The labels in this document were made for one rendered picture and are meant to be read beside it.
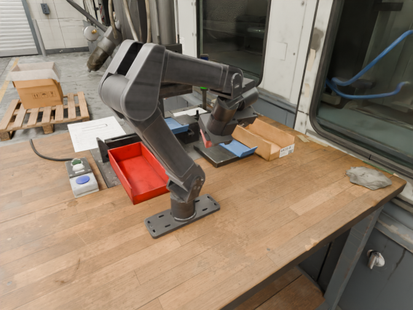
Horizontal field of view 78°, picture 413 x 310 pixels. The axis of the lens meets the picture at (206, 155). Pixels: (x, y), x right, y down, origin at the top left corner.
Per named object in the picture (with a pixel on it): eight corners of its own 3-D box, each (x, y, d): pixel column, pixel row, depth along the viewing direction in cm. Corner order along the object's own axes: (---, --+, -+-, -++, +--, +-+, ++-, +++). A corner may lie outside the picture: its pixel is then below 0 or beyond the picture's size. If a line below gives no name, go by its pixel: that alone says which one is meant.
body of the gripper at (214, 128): (217, 115, 76) (225, 98, 70) (232, 143, 72) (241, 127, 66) (197, 119, 73) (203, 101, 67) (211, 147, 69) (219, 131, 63)
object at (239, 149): (243, 159, 89) (243, 152, 87) (216, 142, 100) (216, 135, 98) (257, 153, 92) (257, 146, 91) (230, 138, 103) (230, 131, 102)
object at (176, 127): (172, 136, 90) (171, 128, 88) (155, 122, 101) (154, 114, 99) (189, 131, 93) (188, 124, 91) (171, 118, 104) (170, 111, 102)
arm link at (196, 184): (180, 160, 66) (163, 168, 63) (203, 174, 61) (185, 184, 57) (181, 179, 69) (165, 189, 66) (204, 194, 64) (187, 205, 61)
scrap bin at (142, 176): (133, 205, 71) (130, 188, 68) (110, 164, 90) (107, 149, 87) (172, 190, 77) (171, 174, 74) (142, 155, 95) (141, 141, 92)
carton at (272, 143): (268, 163, 92) (271, 144, 88) (227, 137, 110) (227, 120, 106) (292, 154, 98) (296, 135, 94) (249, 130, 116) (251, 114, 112)
